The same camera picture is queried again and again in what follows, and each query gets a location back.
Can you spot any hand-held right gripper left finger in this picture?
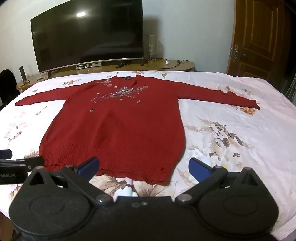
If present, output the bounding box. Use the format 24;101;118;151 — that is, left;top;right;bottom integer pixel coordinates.
23;157;114;207

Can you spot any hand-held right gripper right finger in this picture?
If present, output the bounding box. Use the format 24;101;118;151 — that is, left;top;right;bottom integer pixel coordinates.
174;158;263;205

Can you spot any red beaded sweater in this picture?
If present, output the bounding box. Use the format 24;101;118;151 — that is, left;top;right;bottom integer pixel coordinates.
15;75;260;186

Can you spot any white floral bed sheet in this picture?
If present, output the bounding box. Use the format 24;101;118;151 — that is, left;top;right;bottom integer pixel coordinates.
0;70;296;232

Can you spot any wooden television stand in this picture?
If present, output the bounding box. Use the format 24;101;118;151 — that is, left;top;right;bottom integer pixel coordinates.
16;59;196;93

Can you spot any grey curtain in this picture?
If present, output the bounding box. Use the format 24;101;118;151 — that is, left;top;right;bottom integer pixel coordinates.
283;66;296;103

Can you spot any black flat television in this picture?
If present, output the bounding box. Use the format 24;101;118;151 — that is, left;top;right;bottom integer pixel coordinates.
30;0;144;78

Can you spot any silver cylindrical table lamp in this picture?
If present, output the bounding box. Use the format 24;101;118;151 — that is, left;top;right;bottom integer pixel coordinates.
145;35;158;62

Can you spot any brown wooden door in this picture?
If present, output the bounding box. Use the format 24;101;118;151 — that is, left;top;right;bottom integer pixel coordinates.
228;0;292;82

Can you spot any black cable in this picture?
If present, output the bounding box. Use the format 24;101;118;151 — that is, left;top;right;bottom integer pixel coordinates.
141;57;190;69

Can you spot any metal door handle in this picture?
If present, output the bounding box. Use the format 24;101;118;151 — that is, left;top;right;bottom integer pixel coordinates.
232;45;247;62

